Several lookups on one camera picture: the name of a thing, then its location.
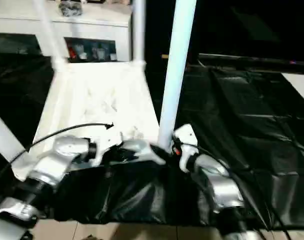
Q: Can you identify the dark bag of parts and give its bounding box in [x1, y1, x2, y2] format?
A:
[58, 1, 83, 17]

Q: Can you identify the white plastic table top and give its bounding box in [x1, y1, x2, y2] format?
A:
[11, 61, 168, 182]

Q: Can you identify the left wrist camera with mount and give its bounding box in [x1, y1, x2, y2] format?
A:
[95, 134, 125, 166]

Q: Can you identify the large dark screen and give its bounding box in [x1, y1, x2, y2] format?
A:
[144, 0, 304, 63]

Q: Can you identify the white glass-door cabinet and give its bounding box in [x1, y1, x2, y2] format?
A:
[0, 0, 134, 63]

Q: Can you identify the long black bar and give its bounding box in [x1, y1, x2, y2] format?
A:
[198, 53, 304, 73]

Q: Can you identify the black glossy mat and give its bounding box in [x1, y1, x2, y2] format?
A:
[0, 52, 304, 231]

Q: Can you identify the white flat panel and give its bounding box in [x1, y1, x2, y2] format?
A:
[281, 73, 304, 105]

